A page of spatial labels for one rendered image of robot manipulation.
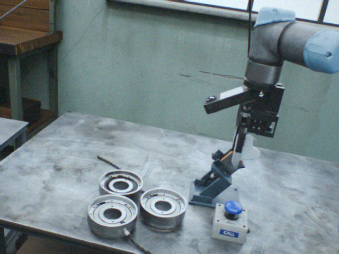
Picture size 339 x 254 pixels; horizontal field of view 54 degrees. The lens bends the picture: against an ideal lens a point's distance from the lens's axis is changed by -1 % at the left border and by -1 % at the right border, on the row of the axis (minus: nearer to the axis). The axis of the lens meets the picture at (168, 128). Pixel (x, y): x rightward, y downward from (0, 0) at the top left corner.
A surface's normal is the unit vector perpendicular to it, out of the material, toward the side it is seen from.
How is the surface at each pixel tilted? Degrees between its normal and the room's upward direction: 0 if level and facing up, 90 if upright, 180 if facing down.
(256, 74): 90
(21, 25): 90
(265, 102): 90
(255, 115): 90
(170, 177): 0
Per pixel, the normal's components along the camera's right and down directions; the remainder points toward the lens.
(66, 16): -0.19, 0.39
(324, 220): 0.12, -0.90
